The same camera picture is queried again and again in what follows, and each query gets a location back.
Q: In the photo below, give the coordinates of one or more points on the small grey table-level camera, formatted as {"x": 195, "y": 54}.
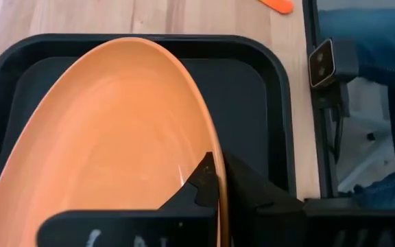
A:
{"x": 321, "y": 63}

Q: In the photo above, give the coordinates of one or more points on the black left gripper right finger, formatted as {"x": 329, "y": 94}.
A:
{"x": 269, "y": 223}

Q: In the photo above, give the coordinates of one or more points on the black plastic serving tray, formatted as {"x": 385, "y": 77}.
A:
{"x": 245, "y": 103}

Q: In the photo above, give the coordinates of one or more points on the person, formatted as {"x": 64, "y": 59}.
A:
{"x": 372, "y": 41}

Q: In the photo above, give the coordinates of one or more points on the orange plastic plate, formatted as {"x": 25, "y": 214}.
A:
{"x": 98, "y": 137}

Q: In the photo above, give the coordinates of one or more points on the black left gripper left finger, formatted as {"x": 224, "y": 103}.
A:
{"x": 132, "y": 230}

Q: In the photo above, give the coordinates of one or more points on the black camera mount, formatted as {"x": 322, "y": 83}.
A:
{"x": 331, "y": 99}

